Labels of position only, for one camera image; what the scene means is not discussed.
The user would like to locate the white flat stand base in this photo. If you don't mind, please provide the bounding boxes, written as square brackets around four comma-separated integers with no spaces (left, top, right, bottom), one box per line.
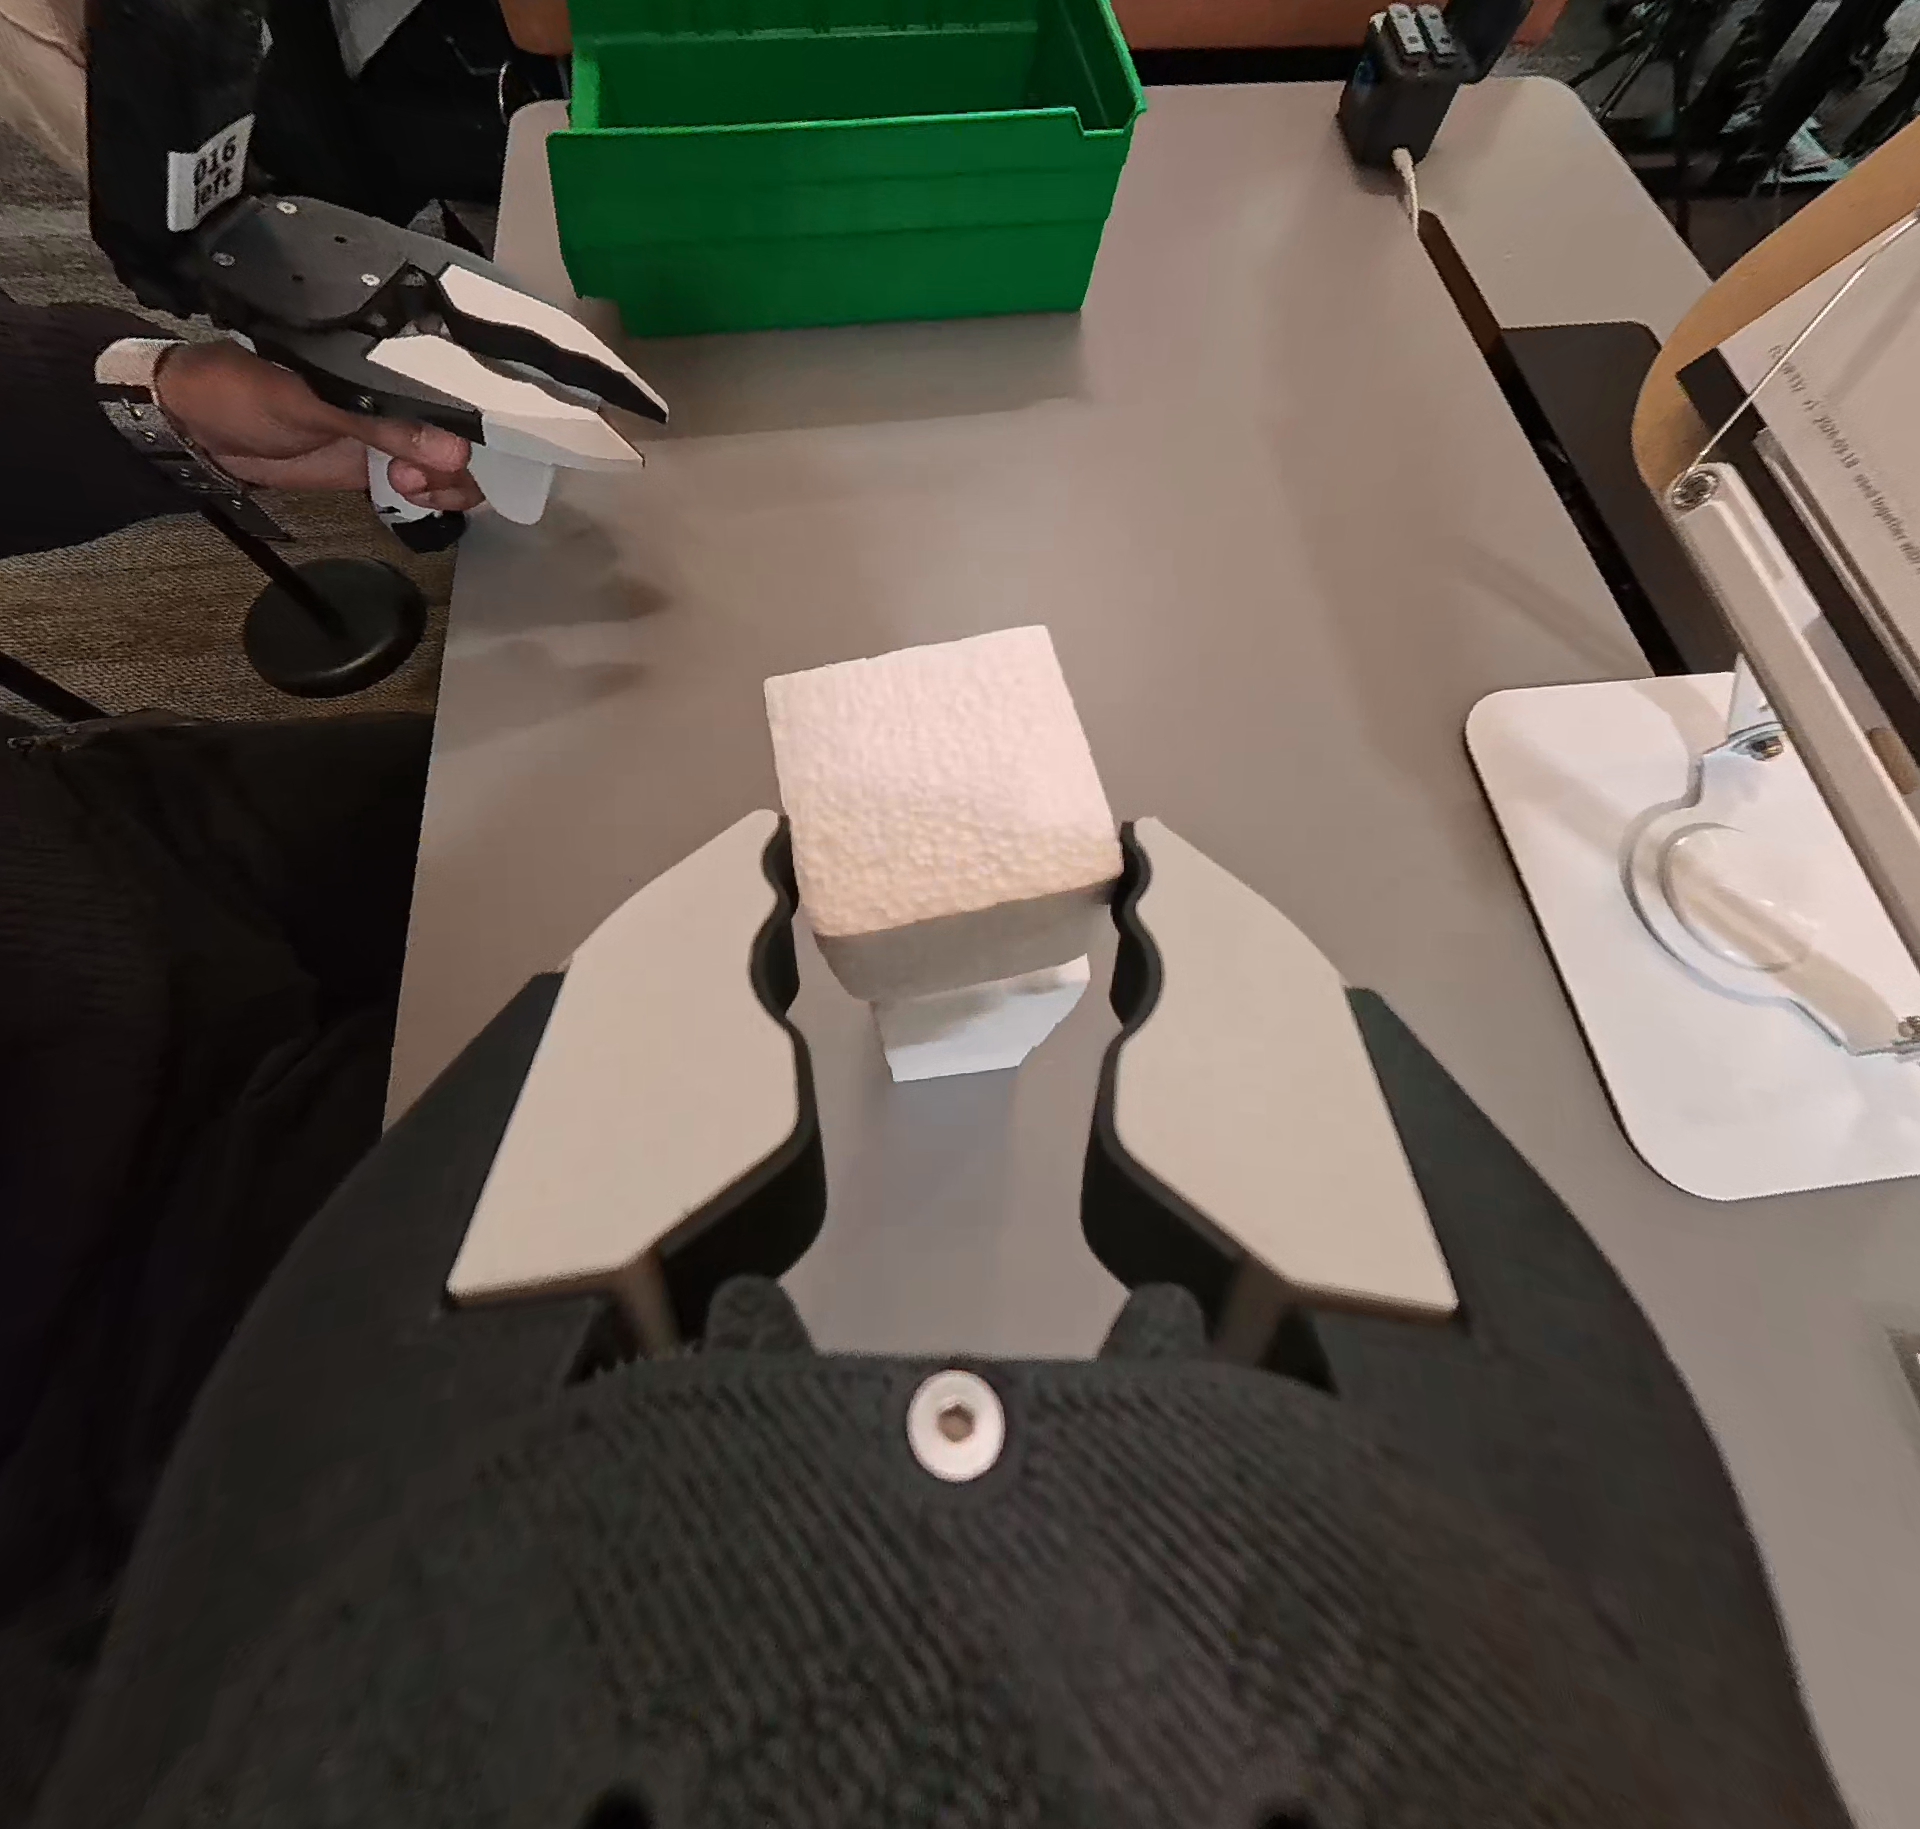
[1464,671,1920,1204]

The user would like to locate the green plastic bin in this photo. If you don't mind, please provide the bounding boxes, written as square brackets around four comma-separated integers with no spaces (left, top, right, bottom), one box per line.
[543,0,1148,343]

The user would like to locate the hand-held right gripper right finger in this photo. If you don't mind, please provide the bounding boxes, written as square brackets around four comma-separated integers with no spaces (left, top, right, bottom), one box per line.
[1079,816,1460,1362]

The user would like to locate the black charging case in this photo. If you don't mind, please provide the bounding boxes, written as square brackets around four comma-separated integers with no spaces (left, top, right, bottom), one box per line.
[1334,0,1536,168]

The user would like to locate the person's left hand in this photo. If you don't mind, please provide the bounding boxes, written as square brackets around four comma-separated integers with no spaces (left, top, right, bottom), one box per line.
[153,335,484,513]

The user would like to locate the white foam cube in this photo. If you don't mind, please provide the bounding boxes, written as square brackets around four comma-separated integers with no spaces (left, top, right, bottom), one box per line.
[762,625,1124,1089]

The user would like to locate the grey desk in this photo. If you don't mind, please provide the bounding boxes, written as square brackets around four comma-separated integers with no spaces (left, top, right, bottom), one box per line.
[384,73,1920,1829]

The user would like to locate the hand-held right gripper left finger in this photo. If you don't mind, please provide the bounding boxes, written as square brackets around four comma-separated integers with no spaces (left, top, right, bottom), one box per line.
[443,809,827,1355]

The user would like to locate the black round-base stand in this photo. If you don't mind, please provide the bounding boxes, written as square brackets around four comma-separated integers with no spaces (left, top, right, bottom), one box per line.
[0,648,114,724]
[221,501,433,701]

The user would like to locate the printed paper sheet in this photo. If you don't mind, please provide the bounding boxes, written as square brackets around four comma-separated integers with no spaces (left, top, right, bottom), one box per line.
[1750,217,1920,577]

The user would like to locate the black tripod legs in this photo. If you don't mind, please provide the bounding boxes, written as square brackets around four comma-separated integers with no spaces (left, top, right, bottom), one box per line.
[1565,0,1920,201]

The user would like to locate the curved wooden frame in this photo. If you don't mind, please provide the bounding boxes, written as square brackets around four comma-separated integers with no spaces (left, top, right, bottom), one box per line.
[1630,172,1920,513]

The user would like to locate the person's dark pants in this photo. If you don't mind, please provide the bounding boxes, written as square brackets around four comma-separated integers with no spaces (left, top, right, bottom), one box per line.
[0,709,440,1575]

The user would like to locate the black office chair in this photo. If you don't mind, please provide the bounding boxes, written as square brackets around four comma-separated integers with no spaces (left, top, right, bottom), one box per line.
[258,0,575,218]

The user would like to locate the person's left forearm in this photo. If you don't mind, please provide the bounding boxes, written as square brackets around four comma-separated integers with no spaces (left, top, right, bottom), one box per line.
[0,299,170,558]

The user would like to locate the white wristband with strap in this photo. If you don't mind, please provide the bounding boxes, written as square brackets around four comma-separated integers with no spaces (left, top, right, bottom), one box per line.
[93,335,296,545]

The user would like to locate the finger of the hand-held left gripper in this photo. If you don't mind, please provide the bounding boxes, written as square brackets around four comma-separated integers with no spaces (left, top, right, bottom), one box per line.
[366,335,648,527]
[426,259,673,429]

